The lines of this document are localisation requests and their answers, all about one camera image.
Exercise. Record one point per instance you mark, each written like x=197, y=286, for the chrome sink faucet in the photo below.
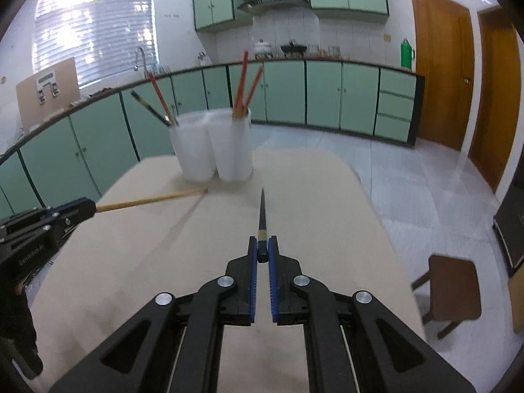
x=141, y=55

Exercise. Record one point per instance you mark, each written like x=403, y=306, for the white plastic cup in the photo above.
x=231, y=151
x=192, y=151

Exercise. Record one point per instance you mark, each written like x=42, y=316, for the green base cabinet run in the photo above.
x=102, y=139

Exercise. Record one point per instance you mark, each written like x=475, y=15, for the brown wooden stool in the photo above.
x=454, y=286

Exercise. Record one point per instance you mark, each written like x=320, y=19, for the green thermos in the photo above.
x=406, y=55

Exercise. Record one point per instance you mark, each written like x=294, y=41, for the window blinds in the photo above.
x=94, y=28

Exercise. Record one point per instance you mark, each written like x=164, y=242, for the wooden door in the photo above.
x=495, y=90
x=442, y=69

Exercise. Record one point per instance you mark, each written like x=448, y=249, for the person's left hand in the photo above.
x=20, y=331

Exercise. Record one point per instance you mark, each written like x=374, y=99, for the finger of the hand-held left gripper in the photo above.
x=41, y=241
x=73, y=205

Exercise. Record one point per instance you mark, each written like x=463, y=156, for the black wok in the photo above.
x=293, y=50

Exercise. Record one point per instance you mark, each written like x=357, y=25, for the cardboard sheet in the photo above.
x=65, y=86

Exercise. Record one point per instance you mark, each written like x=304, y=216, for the red-ended wooden chopstick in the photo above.
x=254, y=86
x=159, y=94
x=242, y=77

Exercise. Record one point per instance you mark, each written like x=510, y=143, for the black chopstick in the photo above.
x=262, y=221
x=147, y=106

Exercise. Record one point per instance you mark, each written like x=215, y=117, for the green drawer unit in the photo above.
x=393, y=106

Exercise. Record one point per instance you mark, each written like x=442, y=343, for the plain wooden chopstick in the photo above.
x=151, y=200

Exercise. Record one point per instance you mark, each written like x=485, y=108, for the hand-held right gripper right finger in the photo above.
x=274, y=278

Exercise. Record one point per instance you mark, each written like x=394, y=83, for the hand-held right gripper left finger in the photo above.
x=251, y=278

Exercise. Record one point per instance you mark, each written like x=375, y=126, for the black cabinet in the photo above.
x=511, y=229

